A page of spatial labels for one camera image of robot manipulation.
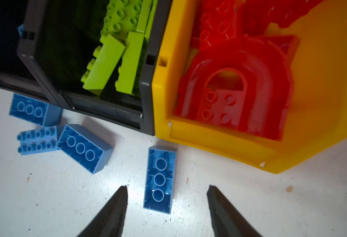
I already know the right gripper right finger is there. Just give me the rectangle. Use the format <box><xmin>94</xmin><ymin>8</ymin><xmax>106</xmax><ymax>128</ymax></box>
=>
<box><xmin>207</xmin><ymin>185</ymin><xmax>261</xmax><ymax>237</ymax></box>

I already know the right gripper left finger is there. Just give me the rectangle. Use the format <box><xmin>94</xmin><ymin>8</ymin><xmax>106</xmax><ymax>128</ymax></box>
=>
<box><xmin>78</xmin><ymin>186</ymin><xmax>128</xmax><ymax>237</ymax></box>

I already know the blue lego brick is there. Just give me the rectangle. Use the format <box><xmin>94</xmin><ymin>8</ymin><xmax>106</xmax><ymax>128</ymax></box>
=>
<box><xmin>9</xmin><ymin>93</ymin><xmax>62</xmax><ymax>127</ymax></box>
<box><xmin>143</xmin><ymin>146</ymin><xmax>177</xmax><ymax>214</ymax></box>
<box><xmin>17</xmin><ymin>125</ymin><xmax>64</xmax><ymax>156</ymax></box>
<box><xmin>57</xmin><ymin>124</ymin><xmax>113</xmax><ymax>174</ymax></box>

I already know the red arch lego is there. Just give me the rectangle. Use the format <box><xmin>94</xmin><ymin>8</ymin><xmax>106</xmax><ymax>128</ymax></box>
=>
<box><xmin>173</xmin><ymin>36</ymin><xmax>299</xmax><ymax>141</ymax></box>

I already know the green lego brick top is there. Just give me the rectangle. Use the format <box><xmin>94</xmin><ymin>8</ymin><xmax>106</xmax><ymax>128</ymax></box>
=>
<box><xmin>81</xmin><ymin>35</ymin><xmax>126</xmax><ymax>96</ymax></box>

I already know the red lego brick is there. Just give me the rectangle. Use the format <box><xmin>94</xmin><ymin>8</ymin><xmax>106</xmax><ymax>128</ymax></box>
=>
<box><xmin>191</xmin><ymin>0</ymin><xmax>244</xmax><ymax>50</ymax></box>

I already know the lone green lego brick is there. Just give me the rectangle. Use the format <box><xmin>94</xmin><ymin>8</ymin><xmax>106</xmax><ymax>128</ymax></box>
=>
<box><xmin>100</xmin><ymin>0</ymin><xmax>146</xmax><ymax>43</ymax></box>

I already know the yellow plastic bin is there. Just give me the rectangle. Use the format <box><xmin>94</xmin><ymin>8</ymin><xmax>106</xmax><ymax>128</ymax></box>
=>
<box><xmin>152</xmin><ymin>1</ymin><xmax>347</xmax><ymax>173</ymax></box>

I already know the left black bin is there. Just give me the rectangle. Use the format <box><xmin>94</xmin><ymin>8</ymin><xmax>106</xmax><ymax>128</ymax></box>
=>
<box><xmin>0</xmin><ymin>1</ymin><xmax>74</xmax><ymax>109</ymax></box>

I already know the black bin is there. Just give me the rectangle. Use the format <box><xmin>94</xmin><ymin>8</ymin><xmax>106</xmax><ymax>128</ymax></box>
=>
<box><xmin>0</xmin><ymin>1</ymin><xmax>74</xmax><ymax>109</ymax></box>
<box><xmin>18</xmin><ymin>1</ymin><xmax>172</xmax><ymax>136</ymax></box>

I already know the middle black bin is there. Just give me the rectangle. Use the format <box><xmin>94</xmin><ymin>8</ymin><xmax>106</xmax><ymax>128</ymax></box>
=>
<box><xmin>18</xmin><ymin>1</ymin><xmax>172</xmax><ymax>136</ymax></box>

